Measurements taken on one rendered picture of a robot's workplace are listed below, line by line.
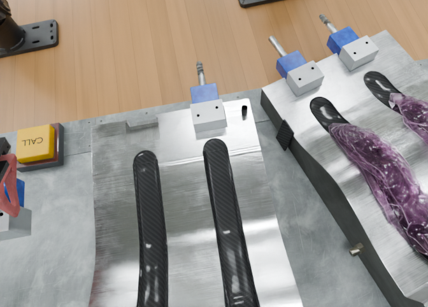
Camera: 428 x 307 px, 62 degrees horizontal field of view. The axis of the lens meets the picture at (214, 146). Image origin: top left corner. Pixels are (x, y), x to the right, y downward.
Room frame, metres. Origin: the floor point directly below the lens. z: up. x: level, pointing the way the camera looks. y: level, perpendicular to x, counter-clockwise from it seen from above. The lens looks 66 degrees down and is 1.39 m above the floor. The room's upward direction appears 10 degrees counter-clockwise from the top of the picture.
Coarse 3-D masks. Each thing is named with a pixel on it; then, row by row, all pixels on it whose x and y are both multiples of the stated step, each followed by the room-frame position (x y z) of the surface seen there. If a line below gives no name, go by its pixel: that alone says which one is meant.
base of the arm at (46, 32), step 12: (0, 24) 0.56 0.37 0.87; (12, 24) 0.58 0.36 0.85; (36, 24) 0.61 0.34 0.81; (48, 24) 0.61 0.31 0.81; (0, 36) 0.55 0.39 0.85; (12, 36) 0.56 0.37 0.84; (24, 36) 0.58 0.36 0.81; (36, 36) 0.58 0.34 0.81; (48, 36) 0.57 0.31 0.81; (0, 48) 0.55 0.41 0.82; (12, 48) 0.55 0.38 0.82; (24, 48) 0.55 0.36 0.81; (36, 48) 0.55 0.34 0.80
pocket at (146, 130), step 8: (152, 120) 0.29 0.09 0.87; (128, 128) 0.28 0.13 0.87; (136, 128) 0.28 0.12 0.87; (144, 128) 0.28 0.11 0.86; (152, 128) 0.28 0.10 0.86; (128, 136) 0.27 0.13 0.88; (136, 136) 0.27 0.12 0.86; (144, 136) 0.27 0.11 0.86; (152, 136) 0.27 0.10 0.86; (128, 144) 0.25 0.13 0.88
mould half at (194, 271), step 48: (96, 144) 0.26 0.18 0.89; (144, 144) 0.24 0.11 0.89; (192, 144) 0.23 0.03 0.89; (240, 144) 0.21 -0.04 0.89; (96, 192) 0.18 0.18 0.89; (192, 192) 0.15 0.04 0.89; (240, 192) 0.14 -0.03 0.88; (96, 240) 0.11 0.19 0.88; (192, 240) 0.08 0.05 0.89; (96, 288) 0.04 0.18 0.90; (192, 288) 0.02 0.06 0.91; (288, 288) 0.00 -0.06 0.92
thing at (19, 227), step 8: (8, 152) 0.24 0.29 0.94; (24, 184) 0.20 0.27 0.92; (8, 200) 0.17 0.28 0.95; (24, 208) 0.16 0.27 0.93; (0, 216) 0.14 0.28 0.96; (8, 216) 0.14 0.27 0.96; (24, 216) 0.15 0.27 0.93; (0, 224) 0.13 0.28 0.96; (8, 224) 0.13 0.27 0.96; (16, 224) 0.13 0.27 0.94; (24, 224) 0.14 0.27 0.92; (0, 232) 0.12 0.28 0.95; (8, 232) 0.12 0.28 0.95; (16, 232) 0.12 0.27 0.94; (24, 232) 0.13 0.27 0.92; (0, 240) 0.12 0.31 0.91
